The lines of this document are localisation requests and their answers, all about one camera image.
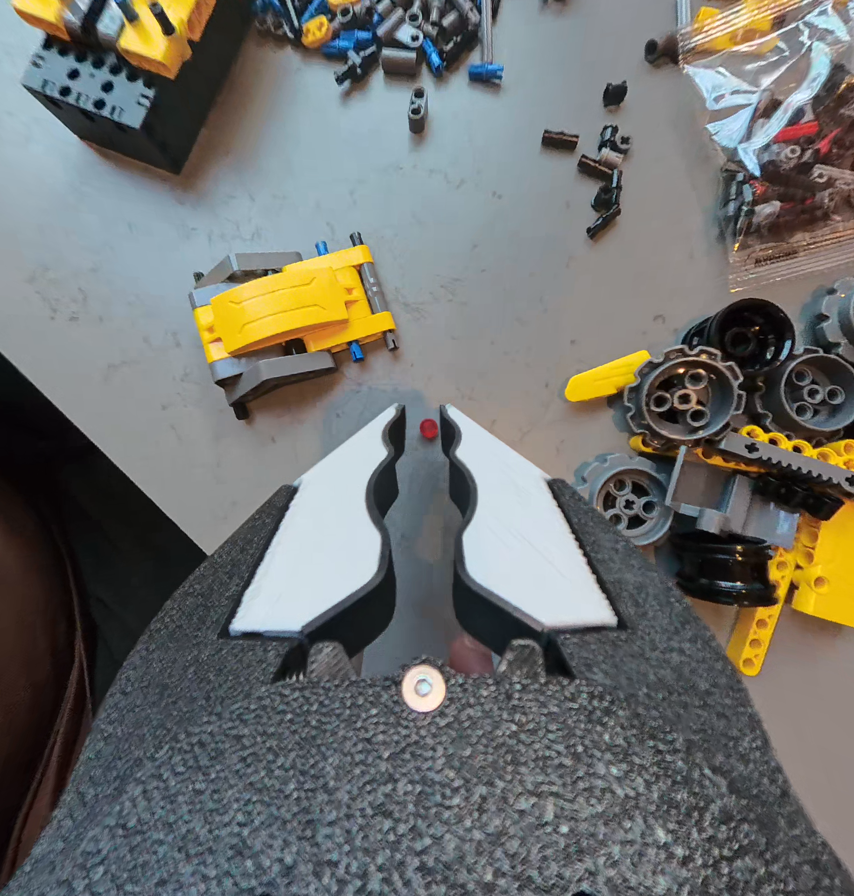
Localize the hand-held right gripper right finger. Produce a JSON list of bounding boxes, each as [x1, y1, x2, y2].
[[439, 403, 620, 660]]

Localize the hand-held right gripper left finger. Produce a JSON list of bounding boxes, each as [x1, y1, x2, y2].
[[227, 403, 407, 655]]

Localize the yellow grey brick assembly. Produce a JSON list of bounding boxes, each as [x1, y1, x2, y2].
[[188, 231, 400, 421]]

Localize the clear bag of black parts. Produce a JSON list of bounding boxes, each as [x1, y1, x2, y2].
[[679, 0, 854, 291]]

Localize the grey desk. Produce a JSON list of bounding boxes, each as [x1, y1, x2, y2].
[[0, 0, 854, 896]]

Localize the person's right hand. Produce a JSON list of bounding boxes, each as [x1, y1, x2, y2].
[[447, 633, 497, 676]]

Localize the yellow curved panel piece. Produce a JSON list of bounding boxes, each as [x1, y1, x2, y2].
[[563, 350, 652, 403]]

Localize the pile of wheels and beams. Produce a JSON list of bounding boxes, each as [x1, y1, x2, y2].
[[574, 273, 854, 676]]

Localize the person's black trousers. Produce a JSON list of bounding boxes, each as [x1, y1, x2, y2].
[[0, 329, 207, 701]]

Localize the scattered black connector pieces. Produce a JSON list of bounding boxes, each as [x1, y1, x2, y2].
[[541, 80, 632, 240]]

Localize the black battery box yellow assembly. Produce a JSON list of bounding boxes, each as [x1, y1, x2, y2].
[[10, 0, 253, 176]]

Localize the pile of small connector pieces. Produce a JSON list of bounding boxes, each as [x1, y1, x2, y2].
[[252, 0, 505, 88]]

